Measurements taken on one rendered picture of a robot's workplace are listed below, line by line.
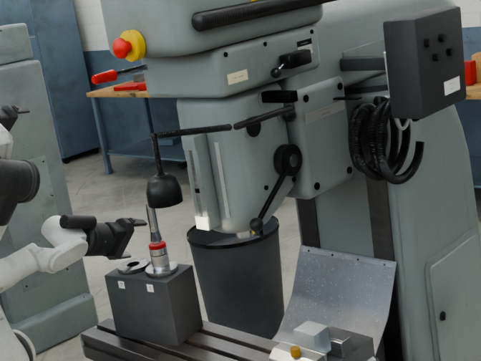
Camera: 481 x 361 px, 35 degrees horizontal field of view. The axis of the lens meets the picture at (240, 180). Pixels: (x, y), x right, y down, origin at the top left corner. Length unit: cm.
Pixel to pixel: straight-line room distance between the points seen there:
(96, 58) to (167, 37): 772
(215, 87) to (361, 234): 71
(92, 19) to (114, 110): 107
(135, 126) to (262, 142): 728
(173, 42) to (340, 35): 52
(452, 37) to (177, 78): 60
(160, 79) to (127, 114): 733
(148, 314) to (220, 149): 65
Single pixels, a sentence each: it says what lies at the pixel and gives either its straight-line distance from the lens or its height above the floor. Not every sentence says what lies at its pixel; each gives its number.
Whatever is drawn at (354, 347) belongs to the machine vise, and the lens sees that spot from 182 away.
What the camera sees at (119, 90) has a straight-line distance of 777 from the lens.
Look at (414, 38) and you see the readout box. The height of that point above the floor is 169.
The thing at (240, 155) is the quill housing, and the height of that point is 150.
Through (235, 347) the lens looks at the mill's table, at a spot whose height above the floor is 94.
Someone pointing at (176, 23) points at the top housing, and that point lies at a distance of 146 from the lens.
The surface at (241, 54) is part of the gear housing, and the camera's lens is 157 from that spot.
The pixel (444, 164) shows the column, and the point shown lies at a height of 129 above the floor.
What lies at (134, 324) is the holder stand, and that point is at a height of 98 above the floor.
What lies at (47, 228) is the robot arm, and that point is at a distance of 197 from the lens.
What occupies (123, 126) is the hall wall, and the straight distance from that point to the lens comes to 908.
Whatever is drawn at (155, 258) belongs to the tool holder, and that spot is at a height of 117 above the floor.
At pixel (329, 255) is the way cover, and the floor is 108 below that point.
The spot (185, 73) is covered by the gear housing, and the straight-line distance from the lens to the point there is 159.
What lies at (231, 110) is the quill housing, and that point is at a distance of 160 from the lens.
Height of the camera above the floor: 187
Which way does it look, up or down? 15 degrees down
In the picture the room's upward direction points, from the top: 9 degrees counter-clockwise
